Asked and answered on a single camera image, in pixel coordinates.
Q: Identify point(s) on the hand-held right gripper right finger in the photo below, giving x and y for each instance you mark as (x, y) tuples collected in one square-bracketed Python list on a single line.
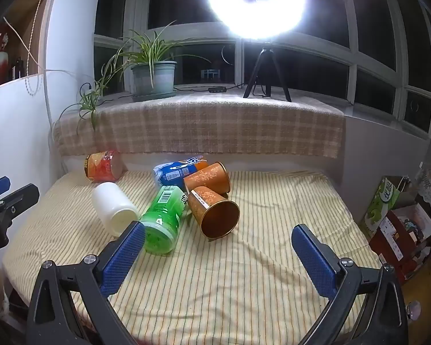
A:
[(314, 258)]

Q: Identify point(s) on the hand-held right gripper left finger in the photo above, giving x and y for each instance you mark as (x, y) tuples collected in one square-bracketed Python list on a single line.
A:
[(124, 255)]

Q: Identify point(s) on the orange patterned cup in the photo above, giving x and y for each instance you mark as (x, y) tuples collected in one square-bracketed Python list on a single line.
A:
[(212, 212), (208, 181)]

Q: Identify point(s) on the white plastic cup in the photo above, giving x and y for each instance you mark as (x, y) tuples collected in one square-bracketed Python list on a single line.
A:
[(113, 205)]

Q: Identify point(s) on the green plastic cup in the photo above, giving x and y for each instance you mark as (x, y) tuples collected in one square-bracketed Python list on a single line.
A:
[(163, 219)]

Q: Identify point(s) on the red snack cup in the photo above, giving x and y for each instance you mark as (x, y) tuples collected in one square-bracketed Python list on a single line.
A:
[(102, 165)]

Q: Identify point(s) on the striped yellow table cloth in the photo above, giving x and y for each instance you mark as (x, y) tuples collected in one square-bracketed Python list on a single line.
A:
[(237, 276)]

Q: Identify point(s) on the green and white carton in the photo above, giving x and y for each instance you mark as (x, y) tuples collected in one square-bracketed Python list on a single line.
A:
[(380, 205)]

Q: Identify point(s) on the red cardboard box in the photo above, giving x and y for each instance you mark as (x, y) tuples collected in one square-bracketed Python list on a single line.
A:
[(398, 237)]

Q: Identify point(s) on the blue snack packet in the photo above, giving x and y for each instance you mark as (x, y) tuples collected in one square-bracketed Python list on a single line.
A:
[(174, 172)]

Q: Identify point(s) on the checked beige blanket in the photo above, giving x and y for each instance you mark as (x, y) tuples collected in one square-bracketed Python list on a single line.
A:
[(219, 125)]

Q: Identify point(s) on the potted spider plant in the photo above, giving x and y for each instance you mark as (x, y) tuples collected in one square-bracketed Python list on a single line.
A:
[(154, 75)]

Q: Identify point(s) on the black power strip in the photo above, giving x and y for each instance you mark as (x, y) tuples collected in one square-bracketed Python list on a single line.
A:
[(217, 89)]

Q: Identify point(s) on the black tripod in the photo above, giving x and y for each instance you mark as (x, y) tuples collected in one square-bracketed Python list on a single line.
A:
[(265, 72)]

